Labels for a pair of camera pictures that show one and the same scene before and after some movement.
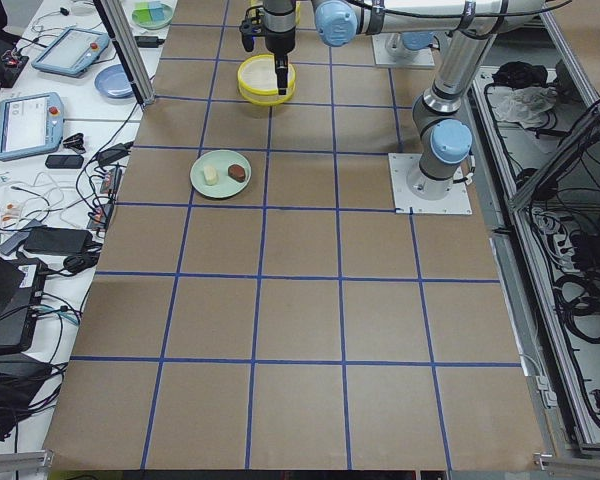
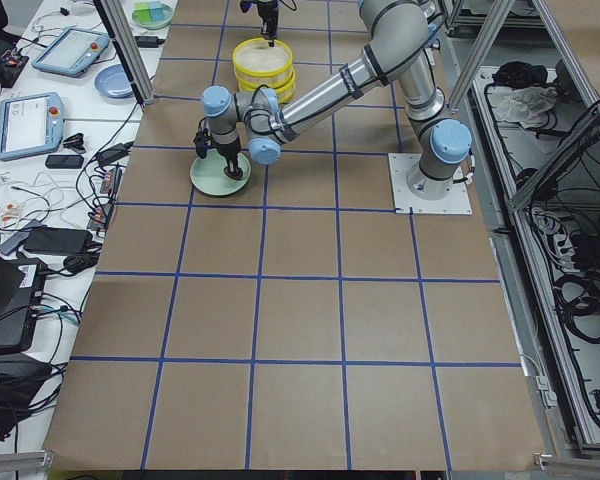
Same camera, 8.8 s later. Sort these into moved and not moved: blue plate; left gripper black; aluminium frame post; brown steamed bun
Moved: left gripper black
Not moved: aluminium frame post; blue plate; brown steamed bun
